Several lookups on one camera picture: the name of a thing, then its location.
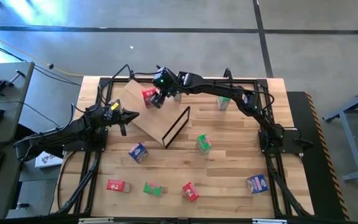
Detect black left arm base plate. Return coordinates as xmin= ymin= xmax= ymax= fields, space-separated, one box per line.
xmin=63 ymin=127 xmax=109 ymax=152

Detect red Froot Loops cereal box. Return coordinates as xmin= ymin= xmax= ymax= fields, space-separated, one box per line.
xmin=106 ymin=179 xmax=132 ymax=194
xmin=182 ymin=182 xmax=200 ymax=202
xmin=141 ymin=88 xmax=157 ymax=109

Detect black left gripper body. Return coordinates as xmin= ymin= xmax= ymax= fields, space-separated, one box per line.
xmin=103 ymin=99 xmax=128 ymax=137

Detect black mat hazard stripe edge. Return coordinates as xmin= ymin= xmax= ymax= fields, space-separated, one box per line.
xmin=286 ymin=91 xmax=351 ymax=222

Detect wooden shelf black metal frame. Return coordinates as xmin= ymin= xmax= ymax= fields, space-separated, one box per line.
xmin=109 ymin=79 xmax=192 ymax=149

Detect yellow floor cable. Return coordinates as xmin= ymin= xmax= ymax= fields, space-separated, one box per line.
xmin=0 ymin=29 xmax=85 ymax=78

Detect thin black desk cable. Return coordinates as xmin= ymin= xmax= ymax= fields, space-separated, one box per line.
xmin=0 ymin=100 xmax=60 ymax=128

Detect black floor cable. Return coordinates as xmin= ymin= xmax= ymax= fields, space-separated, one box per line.
xmin=0 ymin=37 xmax=83 ymax=86

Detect silver metal bracket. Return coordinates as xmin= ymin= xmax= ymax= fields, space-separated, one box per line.
xmin=252 ymin=218 xmax=288 ymax=224
xmin=78 ymin=217 xmax=114 ymax=224

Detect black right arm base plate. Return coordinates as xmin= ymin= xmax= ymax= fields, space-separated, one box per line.
xmin=258 ymin=128 xmax=304 ymax=154

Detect grey metal table frame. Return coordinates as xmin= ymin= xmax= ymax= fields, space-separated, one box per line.
xmin=323 ymin=81 xmax=358 ymax=182

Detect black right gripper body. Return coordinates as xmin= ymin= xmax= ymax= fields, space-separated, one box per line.
xmin=152 ymin=67 xmax=180 ymax=98

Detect green Apple Jacks cereal box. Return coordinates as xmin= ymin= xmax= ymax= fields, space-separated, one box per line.
xmin=196 ymin=133 xmax=213 ymax=156
xmin=143 ymin=182 xmax=164 ymax=197
xmin=217 ymin=96 xmax=231 ymax=111

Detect white box with black logo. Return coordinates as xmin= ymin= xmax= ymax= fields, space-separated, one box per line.
xmin=35 ymin=151 xmax=64 ymax=169

